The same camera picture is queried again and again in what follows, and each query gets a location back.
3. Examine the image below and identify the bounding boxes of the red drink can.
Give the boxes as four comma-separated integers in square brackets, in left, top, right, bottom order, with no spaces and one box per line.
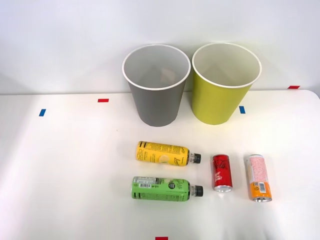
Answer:
[211,153,234,193]

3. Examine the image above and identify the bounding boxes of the yellow-green plastic waste bin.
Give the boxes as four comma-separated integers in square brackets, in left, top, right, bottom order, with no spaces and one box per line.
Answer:
[191,42,263,126]

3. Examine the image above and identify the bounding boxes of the green label plastic bottle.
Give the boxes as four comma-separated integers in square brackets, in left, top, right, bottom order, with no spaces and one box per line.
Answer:
[131,175,204,204]

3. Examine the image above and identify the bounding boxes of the orange and white drink can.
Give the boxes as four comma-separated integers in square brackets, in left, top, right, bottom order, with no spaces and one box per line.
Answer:
[243,154,273,203]

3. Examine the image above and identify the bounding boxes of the yellow label plastic bottle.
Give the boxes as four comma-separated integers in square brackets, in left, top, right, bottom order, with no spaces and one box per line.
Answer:
[135,140,202,167]

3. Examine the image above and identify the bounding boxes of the grey plastic waste bin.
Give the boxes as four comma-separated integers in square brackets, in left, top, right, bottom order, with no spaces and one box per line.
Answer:
[121,43,192,128]

